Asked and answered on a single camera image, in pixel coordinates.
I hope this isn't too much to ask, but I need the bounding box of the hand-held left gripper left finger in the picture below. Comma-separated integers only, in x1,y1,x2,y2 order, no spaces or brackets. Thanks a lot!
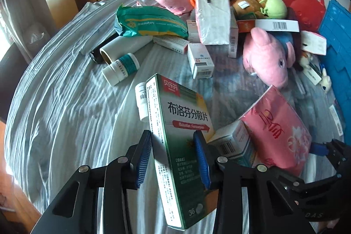
30,130,153,234

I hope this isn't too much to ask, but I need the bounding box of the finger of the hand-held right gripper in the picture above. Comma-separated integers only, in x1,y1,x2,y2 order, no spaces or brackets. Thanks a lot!
312,138,351,177
278,175,305,193

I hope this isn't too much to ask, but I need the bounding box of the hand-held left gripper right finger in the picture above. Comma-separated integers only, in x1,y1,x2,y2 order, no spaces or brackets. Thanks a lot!
193,131,316,234

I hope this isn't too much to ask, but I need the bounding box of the green orange medicine box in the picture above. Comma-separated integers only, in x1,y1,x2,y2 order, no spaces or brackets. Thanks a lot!
145,73,215,231

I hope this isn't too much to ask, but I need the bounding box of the blue plastic crate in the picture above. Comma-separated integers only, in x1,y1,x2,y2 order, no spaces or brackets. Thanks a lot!
318,0,351,141

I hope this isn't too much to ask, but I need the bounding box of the white green barcode box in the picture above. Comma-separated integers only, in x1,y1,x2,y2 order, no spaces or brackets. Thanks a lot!
207,120,260,168

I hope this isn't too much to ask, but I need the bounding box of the small white bunny plush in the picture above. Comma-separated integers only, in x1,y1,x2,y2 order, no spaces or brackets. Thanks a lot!
320,69,333,91

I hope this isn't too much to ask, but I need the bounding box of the small green white box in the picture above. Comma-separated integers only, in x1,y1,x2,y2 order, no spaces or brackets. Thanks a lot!
303,61,323,86

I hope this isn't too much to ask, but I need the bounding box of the small white doll plush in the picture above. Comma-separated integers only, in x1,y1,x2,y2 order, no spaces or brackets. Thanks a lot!
299,53,313,71

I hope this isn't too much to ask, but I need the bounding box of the white crinkled table cloth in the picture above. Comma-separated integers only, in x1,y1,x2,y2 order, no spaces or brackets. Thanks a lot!
4,0,347,234

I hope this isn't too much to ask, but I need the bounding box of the white bottle teal label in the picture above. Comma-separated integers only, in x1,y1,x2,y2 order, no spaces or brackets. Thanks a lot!
102,53,140,86

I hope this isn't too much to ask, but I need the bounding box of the white medicine box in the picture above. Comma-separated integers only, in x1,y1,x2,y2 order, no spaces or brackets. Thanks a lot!
300,31,328,56

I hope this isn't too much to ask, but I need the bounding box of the white box blue logo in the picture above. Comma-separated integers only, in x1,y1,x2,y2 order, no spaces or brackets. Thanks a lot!
188,43,215,79

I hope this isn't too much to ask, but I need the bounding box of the pink pig plush blue dress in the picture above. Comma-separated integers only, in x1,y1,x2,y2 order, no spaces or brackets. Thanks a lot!
243,27,296,89

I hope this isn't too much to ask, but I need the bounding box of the black cylinder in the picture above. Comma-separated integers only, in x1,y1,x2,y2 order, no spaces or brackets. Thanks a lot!
90,31,121,64

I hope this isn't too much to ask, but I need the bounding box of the white paper roll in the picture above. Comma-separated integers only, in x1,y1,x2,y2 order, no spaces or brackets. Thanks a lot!
99,36,153,64

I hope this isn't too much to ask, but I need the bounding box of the flat white box orange stripe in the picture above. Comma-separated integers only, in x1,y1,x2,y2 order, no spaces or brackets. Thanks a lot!
153,36,190,54

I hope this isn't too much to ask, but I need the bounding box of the tall white barcode box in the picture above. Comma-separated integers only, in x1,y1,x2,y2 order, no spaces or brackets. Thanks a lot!
228,11,240,58

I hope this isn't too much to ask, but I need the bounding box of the orange white barcode box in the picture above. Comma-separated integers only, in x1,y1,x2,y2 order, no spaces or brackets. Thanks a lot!
236,19,301,32

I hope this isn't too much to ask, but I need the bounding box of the plain white box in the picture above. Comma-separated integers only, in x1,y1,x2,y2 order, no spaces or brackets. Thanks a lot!
186,19,201,42

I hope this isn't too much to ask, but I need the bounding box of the green plastic packet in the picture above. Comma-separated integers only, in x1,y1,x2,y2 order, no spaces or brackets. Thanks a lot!
115,4,189,39

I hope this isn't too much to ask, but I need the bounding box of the red bear-shaped case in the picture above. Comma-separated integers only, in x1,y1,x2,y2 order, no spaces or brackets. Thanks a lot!
277,0,327,32

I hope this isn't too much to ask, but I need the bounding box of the light green round plush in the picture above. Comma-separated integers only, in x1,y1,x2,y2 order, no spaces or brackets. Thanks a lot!
259,0,287,19

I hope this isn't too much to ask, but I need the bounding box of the white tissue pack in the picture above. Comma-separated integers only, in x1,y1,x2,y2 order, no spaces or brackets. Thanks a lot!
195,0,231,45

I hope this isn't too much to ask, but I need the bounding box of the brown bear plush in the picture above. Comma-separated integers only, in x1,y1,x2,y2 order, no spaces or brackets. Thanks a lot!
233,0,265,19

